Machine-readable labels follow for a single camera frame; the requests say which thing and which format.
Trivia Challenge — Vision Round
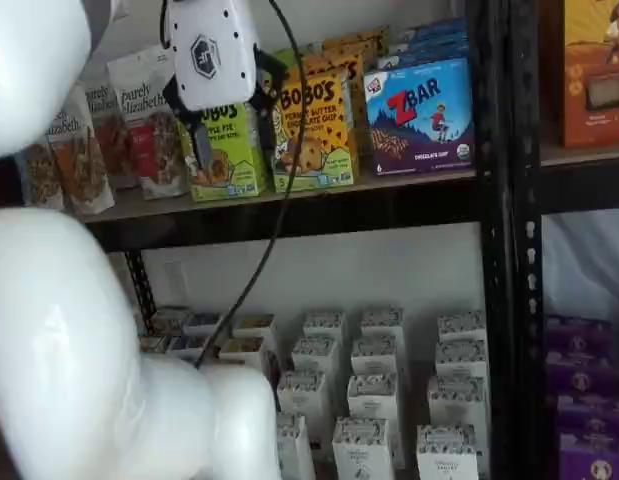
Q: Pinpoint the white patterned bakery box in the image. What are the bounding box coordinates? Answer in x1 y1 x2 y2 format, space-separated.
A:
291 335 341 386
346 373 399 431
351 337 399 386
360 307 405 351
302 310 348 351
427 375 489 436
416 424 483 480
332 417 405 480
436 310 486 351
277 369 328 431
433 339 489 389
274 412 316 480

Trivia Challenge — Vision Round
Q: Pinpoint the orange label granola bag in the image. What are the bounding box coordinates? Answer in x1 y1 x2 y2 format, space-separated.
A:
41 82 116 216

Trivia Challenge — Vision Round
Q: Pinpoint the white granola bag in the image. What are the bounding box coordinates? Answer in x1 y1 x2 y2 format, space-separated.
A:
82 79 138 192
16 142 66 211

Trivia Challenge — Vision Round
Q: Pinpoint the red label granola bag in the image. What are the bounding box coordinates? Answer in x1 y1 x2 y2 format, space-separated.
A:
107 44 193 201

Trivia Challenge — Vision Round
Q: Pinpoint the black metal shelf rack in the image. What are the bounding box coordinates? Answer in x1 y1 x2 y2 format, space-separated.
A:
81 0 513 480
507 0 619 480

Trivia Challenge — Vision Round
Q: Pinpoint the blue purple Zbar box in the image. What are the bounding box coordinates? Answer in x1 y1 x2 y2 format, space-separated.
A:
374 42 471 69
362 56 476 177
388 28 470 51
403 17 468 36

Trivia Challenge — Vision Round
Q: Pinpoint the yellow label granola box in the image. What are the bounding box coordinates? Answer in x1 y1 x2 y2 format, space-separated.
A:
232 313 279 351
217 336 268 374

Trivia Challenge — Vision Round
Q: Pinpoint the blue label granola box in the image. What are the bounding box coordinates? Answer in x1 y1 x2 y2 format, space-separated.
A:
167 333 214 363
185 311 224 337

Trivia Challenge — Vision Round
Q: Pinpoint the green label granola box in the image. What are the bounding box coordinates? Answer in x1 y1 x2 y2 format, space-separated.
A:
152 305 192 336
137 333 171 355

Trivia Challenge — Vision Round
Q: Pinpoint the orange cardboard box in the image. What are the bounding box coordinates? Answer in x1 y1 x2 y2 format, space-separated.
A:
560 0 619 149

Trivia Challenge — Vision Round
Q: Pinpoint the white plastic sheet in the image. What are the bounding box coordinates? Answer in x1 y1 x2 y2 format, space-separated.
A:
540 213 619 326

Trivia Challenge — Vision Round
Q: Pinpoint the wooden shelf board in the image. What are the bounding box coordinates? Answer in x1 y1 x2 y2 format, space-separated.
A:
538 143 619 169
78 167 483 224

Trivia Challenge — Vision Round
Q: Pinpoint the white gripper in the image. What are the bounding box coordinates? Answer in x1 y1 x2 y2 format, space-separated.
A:
162 0 291 172

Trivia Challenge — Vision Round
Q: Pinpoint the yellow Bobo's peanut butter box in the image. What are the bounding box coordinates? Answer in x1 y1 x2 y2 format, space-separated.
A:
318 37 388 71
322 25 391 51
272 67 362 194
296 49 371 157

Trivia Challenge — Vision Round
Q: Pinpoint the white cartons group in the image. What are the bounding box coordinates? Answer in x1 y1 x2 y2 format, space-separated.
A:
138 299 490 480

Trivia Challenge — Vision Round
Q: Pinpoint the black cable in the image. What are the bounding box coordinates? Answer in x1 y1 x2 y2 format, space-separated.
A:
192 0 306 372

